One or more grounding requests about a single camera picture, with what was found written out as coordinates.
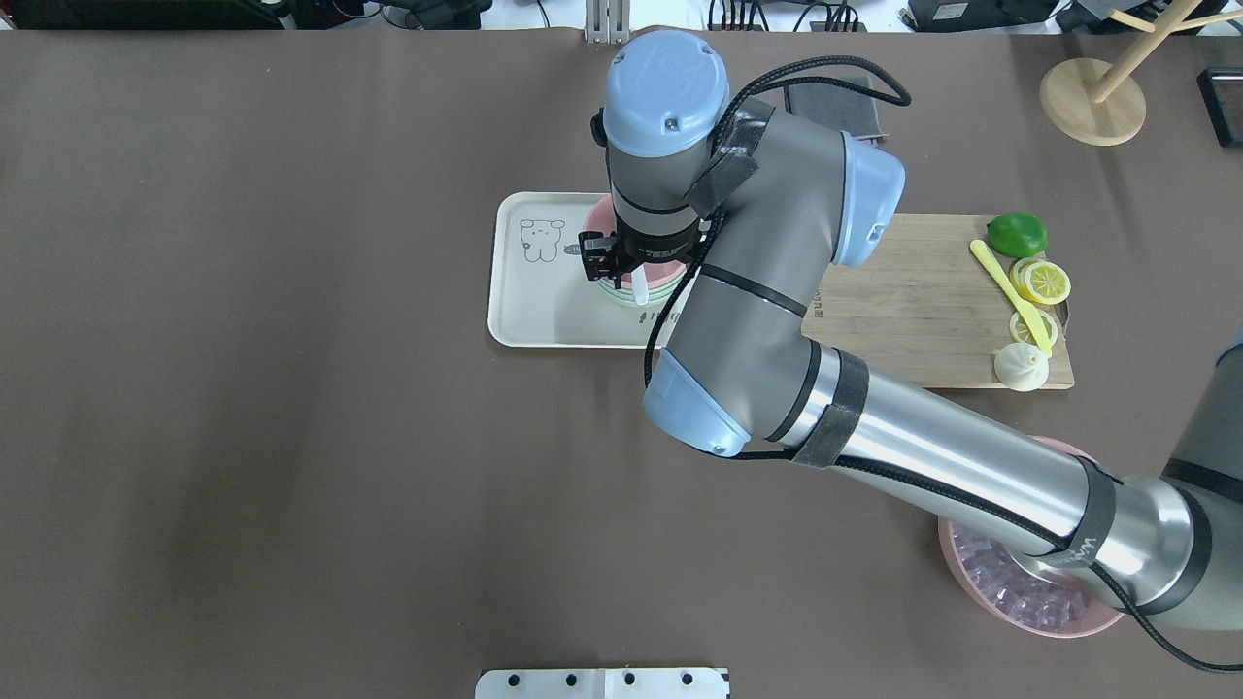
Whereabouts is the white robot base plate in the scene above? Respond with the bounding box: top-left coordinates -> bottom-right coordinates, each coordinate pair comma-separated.
474,667 -> 732,698

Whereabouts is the bamboo cutting board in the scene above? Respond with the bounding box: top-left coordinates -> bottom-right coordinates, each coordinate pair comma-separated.
802,214 -> 1014,389

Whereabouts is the thick lemon slice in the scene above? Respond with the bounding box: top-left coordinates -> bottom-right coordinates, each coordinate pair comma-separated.
1009,257 -> 1073,306

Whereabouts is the grey folded cloth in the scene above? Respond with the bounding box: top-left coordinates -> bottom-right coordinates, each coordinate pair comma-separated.
783,83 -> 889,146

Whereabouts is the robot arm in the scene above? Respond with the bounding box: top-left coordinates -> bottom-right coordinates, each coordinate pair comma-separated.
579,29 -> 1241,631

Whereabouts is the white steamed bun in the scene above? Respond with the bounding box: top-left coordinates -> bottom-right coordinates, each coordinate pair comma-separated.
991,342 -> 1052,392

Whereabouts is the white ceramic spoon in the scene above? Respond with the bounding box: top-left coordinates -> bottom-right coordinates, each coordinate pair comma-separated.
631,266 -> 650,307

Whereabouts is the large pink bowl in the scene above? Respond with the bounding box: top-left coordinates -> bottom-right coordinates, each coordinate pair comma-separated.
937,437 -> 1127,639

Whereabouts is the small pink bowl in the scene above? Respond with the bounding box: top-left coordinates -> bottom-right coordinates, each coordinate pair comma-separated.
580,194 -> 687,284

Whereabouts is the wooden mug tree stand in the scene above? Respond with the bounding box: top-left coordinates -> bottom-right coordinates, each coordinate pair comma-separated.
1038,1 -> 1242,147

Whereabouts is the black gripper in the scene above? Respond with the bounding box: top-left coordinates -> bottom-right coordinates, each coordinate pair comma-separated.
579,228 -> 702,284

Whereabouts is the yellow plastic knife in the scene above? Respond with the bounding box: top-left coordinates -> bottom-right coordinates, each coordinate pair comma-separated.
970,239 -> 1054,357

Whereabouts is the black device on table edge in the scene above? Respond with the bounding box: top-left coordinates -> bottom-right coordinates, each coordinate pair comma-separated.
1195,68 -> 1242,148

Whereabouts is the cream rabbit tray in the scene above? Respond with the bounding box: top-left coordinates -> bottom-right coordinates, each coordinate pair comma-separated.
487,192 -> 667,350

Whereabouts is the lower green bowls stack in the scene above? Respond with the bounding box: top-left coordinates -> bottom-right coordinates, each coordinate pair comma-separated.
595,262 -> 687,307

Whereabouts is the thin lemon slice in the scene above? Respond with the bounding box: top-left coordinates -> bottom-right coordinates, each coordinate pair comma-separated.
1008,308 -> 1060,346

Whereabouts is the green lime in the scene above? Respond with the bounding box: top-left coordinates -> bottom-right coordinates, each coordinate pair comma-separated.
986,211 -> 1049,257

